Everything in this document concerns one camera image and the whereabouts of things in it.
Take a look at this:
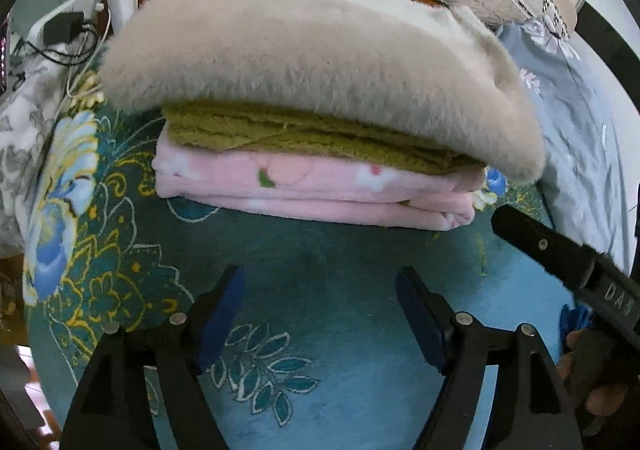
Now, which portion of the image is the teal floral blanket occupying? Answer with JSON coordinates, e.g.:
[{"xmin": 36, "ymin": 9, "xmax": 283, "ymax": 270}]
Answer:
[{"xmin": 22, "ymin": 65, "xmax": 581, "ymax": 450}]

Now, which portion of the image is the white cable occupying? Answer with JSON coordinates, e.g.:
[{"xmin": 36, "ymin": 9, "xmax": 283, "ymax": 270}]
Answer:
[{"xmin": 64, "ymin": 5, "xmax": 113, "ymax": 101}]

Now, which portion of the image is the beige fuzzy printed sweater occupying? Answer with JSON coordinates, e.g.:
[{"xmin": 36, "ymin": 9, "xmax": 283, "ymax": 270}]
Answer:
[{"xmin": 98, "ymin": 0, "xmax": 547, "ymax": 183}]

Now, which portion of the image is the person's right hand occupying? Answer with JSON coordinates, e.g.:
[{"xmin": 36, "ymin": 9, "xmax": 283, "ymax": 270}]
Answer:
[{"xmin": 556, "ymin": 329, "xmax": 629, "ymax": 417}]

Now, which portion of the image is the black charger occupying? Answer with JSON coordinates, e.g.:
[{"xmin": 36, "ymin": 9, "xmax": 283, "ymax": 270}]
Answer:
[{"xmin": 42, "ymin": 12, "xmax": 86, "ymax": 46}]

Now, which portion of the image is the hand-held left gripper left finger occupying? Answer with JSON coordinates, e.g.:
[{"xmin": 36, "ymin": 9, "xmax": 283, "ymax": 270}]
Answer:
[{"xmin": 59, "ymin": 264, "xmax": 246, "ymax": 450}]

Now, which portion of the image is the white power strip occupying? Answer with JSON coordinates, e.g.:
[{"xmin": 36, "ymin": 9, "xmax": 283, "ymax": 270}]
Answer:
[{"xmin": 27, "ymin": 0, "xmax": 106, "ymax": 48}]

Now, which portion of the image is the black cable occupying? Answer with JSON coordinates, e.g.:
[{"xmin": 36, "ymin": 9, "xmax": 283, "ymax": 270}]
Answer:
[{"xmin": 17, "ymin": 22, "xmax": 101, "ymax": 68}]

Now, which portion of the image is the olive green folded knit garment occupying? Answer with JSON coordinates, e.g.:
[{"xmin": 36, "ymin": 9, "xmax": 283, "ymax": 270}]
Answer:
[{"xmin": 162, "ymin": 100, "xmax": 488, "ymax": 176}]

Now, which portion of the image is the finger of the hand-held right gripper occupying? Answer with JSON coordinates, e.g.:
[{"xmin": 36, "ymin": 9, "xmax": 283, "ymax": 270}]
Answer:
[{"xmin": 491, "ymin": 204, "xmax": 601, "ymax": 291}]

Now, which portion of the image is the grey floral duvet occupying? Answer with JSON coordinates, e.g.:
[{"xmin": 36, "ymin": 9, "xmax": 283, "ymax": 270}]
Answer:
[{"xmin": 492, "ymin": 15, "xmax": 640, "ymax": 281}]

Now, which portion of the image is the pink folded floral garment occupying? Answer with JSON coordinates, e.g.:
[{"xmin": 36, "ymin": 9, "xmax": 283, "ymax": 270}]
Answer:
[{"xmin": 151, "ymin": 135, "xmax": 488, "ymax": 231}]

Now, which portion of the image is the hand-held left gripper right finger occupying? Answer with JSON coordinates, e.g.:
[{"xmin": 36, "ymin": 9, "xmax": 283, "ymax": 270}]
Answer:
[{"xmin": 395, "ymin": 266, "xmax": 583, "ymax": 450}]

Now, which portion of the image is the grey patterned cloth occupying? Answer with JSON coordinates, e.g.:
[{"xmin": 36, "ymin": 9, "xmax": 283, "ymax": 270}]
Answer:
[{"xmin": 0, "ymin": 42, "xmax": 76, "ymax": 256}]

